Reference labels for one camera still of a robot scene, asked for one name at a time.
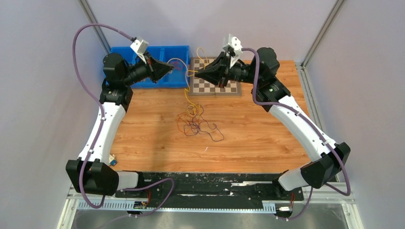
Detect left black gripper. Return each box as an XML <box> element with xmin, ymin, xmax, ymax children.
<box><xmin>121</xmin><ymin>51</ymin><xmax>174</xmax><ymax>86</ymax></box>

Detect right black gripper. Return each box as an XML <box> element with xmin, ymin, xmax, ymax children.
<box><xmin>194</xmin><ymin>52</ymin><xmax>260</xmax><ymax>88</ymax></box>

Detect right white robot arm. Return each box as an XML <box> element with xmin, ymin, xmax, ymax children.
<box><xmin>194</xmin><ymin>47</ymin><xmax>351</xmax><ymax>199</ymax></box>

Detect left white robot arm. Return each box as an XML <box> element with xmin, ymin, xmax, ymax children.
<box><xmin>65</xmin><ymin>52</ymin><xmax>174</xmax><ymax>198</ymax></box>

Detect wooden chessboard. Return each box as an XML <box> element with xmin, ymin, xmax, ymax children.
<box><xmin>188</xmin><ymin>57</ymin><xmax>242</xmax><ymax>98</ymax></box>

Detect blue three-compartment bin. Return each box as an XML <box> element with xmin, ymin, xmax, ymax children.
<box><xmin>103</xmin><ymin>45</ymin><xmax>190</xmax><ymax>88</ymax></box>

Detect white toy car blue wheels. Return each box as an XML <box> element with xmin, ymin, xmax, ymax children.
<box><xmin>109</xmin><ymin>154</ymin><xmax>117</xmax><ymax>166</ymax></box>

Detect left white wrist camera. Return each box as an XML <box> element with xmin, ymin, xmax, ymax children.
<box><xmin>130</xmin><ymin>37</ymin><xmax>149</xmax><ymax>63</ymax></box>

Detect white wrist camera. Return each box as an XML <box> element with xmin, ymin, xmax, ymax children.
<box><xmin>130</xmin><ymin>37</ymin><xmax>149</xmax><ymax>63</ymax></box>
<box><xmin>223</xmin><ymin>34</ymin><xmax>243</xmax><ymax>69</ymax></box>

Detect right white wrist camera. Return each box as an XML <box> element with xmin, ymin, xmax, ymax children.
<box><xmin>223</xmin><ymin>34</ymin><xmax>243</xmax><ymax>69</ymax></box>

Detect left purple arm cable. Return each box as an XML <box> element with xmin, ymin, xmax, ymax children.
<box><xmin>72</xmin><ymin>23</ymin><xmax>175</xmax><ymax>229</ymax></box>

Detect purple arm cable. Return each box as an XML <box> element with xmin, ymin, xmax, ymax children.
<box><xmin>72</xmin><ymin>23</ymin><xmax>175</xmax><ymax>229</ymax></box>
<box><xmin>240</xmin><ymin>47</ymin><xmax>352</xmax><ymax>221</ymax></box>

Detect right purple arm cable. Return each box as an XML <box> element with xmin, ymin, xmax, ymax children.
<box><xmin>240</xmin><ymin>47</ymin><xmax>352</xmax><ymax>221</ymax></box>

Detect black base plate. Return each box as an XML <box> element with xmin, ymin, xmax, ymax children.
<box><xmin>115</xmin><ymin>172</ymin><xmax>304</xmax><ymax>208</ymax></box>

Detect white slotted cable duct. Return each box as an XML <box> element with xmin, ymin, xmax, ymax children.
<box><xmin>77</xmin><ymin>201</ymin><xmax>277</xmax><ymax>214</ymax></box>

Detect aluminium frame rail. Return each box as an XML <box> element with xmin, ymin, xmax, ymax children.
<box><xmin>57</xmin><ymin>173</ymin><xmax>363</xmax><ymax>229</ymax></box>

